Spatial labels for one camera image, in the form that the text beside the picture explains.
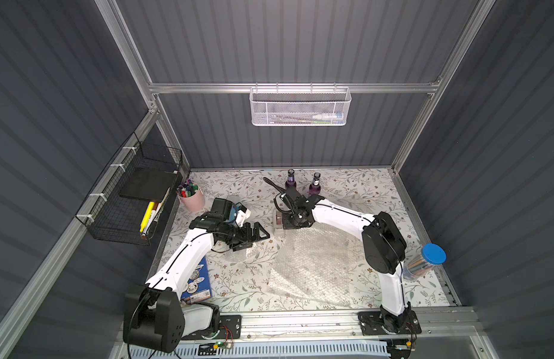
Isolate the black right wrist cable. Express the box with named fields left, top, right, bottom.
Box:
left=262, top=177, right=289, bottom=212

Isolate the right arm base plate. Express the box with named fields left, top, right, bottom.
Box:
left=357, top=308, right=422, bottom=336

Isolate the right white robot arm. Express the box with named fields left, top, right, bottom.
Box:
left=268, top=181, right=413, bottom=334

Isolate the black wire wall basket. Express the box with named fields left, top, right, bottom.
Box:
left=76, top=136, right=183, bottom=246

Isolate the pink marker cup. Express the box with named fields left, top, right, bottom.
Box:
left=177, top=179, right=205, bottom=212

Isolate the blue-lid pencil jar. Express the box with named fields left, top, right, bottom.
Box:
left=403, top=243, right=447, bottom=281

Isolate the yellow highlighter in basket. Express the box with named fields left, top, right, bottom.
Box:
left=139, top=202, right=156, bottom=233

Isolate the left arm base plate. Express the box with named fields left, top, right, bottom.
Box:
left=182, top=315, right=242, bottom=341

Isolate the white tape dispenser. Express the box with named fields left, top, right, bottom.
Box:
left=272, top=210, right=285, bottom=238

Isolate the dark purple labelled bottle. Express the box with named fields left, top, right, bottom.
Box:
left=308, top=172, right=321, bottom=196

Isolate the purple liquid glass bottle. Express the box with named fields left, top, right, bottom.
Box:
left=285, top=169, right=297, bottom=188

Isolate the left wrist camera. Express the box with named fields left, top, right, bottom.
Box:
left=235, top=203, right=251, bottom=227

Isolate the blue liquid glass bottle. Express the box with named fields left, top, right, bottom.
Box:
left=227, top=203, right=239, bottom=223

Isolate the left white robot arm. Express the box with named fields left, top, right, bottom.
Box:
left=123, top=198, right=270, bottom=353

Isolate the black notebook in basket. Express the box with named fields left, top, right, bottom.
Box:
left=119, top=168, right=177, bottom=202

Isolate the aluminium front rail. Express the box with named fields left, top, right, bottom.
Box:
left=119, top=307, right=482, bottom=343

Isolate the blue sticker sheet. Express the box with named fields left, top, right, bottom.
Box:
left=181, top=257, right=213, bottom=305

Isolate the white wire wall basket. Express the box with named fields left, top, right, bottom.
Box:
left=249, top=85, right=352, bottom=127

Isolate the white ventilated cable duct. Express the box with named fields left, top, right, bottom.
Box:
left=125, top=340, right=390, bottom=358

